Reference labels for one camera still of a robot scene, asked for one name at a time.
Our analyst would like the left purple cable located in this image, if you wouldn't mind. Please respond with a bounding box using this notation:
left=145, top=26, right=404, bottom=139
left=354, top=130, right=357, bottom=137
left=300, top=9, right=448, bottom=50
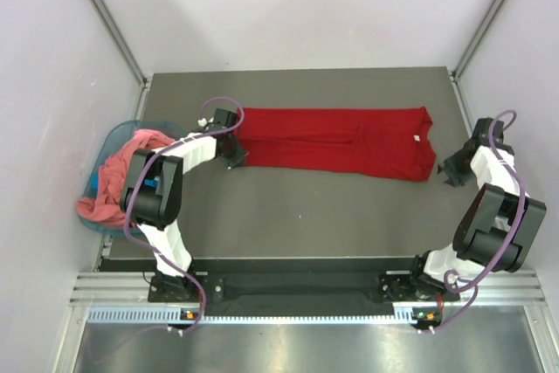
left=121, top=96, right=246, bottom=333

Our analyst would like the red t shirt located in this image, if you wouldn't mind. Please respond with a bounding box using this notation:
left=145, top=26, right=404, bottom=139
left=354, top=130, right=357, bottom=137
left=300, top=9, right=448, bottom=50
left=236, top=107, right=437, bottom=182

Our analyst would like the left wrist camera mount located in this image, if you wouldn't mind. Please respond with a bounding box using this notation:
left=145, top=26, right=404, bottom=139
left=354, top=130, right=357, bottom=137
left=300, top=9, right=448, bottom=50
left=197, top=116, right=214, bottom=128

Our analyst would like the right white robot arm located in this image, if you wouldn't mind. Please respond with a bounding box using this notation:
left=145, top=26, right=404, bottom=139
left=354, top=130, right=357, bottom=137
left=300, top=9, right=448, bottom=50
left=407, top=117, right=547, bottom=300

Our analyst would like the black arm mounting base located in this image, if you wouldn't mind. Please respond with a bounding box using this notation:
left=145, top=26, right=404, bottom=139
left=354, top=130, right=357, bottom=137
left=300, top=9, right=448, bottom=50
left=148, top=257, right=455, bottom=315

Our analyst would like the slotted cable duct rail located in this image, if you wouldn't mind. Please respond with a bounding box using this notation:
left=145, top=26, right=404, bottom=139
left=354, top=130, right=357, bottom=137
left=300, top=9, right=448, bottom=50
left=86, top=307, right=441, bottom=325

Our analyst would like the pink t shirt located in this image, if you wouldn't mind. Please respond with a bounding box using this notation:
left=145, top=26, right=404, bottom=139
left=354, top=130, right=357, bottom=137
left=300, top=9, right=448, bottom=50
left=77, top=128, right=175, bottom=228

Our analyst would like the teal mesh laundry basket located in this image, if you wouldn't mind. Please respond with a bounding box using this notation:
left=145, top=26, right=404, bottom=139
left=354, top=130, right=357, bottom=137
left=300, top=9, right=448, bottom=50
left=79, top=120, right=186, bottom=238

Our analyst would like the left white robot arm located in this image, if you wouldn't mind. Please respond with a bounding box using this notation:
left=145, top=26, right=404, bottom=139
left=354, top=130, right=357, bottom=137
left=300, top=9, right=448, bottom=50
left=120, top=108, right=248, bottom=300

